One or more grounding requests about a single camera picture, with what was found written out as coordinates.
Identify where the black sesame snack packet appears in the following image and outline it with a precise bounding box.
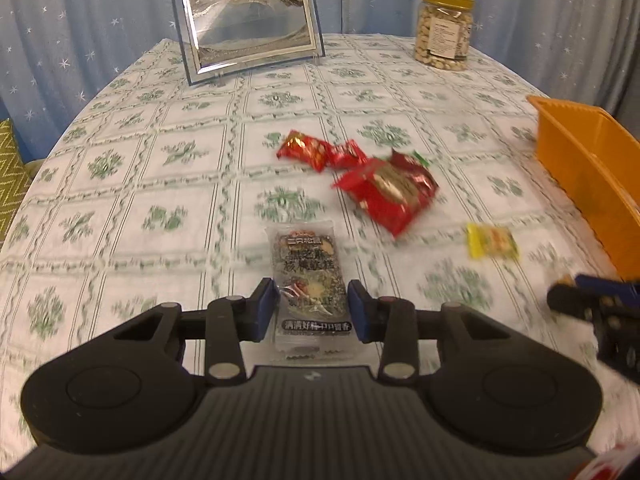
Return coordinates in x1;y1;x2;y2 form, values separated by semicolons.
267;222;356;361

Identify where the yellow candy packet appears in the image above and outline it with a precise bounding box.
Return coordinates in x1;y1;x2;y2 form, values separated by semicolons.
466;223;518;259

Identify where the large red snack packet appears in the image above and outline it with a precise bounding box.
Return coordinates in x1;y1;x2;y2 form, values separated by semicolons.
333;150;439;238

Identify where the small red candy packet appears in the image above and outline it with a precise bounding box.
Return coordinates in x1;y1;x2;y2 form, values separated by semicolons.
328;139;368;170

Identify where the orange plastic tray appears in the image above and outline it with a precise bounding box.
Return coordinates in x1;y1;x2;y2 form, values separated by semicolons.
527;96;639;280

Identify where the green floral tablecloth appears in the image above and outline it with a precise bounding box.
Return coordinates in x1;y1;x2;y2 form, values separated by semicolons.
1;35;639;467

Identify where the long red candy packet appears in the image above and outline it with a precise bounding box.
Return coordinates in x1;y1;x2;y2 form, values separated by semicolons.
277;130;343;172

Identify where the yellow patterned cushion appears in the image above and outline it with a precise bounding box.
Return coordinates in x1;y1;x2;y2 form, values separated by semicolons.
0;119;32;244

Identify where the blue star curtain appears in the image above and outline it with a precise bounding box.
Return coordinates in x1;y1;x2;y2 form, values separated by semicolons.
1;0;639;159

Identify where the clear nut jar gold lid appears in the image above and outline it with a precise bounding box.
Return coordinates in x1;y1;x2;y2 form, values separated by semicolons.
413;0;475;72

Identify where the sand art picture frame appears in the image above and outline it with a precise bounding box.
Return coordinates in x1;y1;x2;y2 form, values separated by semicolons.
171;0;326;86

